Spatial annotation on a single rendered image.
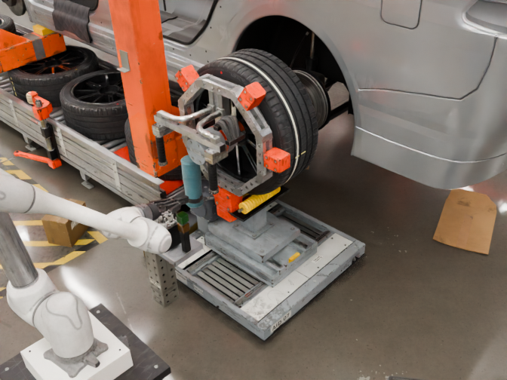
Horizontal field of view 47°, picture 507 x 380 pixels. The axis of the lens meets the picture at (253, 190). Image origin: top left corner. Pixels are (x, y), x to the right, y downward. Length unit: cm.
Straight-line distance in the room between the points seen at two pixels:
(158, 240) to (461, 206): 216
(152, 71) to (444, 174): 138
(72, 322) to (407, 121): 151
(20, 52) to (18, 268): 264
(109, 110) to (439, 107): 220
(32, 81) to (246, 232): 212
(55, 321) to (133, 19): 130
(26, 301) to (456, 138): 175
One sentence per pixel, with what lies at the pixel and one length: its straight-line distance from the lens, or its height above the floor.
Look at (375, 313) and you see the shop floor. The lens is 300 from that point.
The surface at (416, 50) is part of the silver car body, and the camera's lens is 235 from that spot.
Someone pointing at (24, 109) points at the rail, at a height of 37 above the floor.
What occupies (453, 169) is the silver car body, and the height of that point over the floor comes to 86.
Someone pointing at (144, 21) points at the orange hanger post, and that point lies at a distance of 270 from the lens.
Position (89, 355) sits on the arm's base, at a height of 43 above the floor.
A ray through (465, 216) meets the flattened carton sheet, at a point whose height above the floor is 1.
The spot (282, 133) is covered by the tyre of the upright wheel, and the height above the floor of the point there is 95.
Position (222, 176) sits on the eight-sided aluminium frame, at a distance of 282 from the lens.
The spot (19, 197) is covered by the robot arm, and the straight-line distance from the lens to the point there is 192.
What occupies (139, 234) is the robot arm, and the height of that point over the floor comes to 85.
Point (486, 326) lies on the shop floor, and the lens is 307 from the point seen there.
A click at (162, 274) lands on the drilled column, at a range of 289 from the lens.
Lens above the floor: 217
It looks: 35 degrees down
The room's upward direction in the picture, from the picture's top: 2 degrees counter-clockwise
